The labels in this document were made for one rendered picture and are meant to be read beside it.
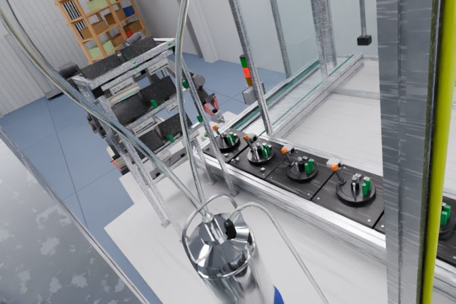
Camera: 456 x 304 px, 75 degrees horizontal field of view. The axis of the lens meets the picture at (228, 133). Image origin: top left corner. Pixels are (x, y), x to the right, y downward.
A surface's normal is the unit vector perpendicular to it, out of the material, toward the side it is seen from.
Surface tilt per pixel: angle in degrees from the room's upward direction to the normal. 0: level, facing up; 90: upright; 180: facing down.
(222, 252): 24
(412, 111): 90
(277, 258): 0
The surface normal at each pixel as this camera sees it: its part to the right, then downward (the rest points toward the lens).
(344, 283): -0.29, -0.81
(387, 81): -0.69, 0.55
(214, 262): -0.30, -0.51
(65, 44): 0.55, 0.30
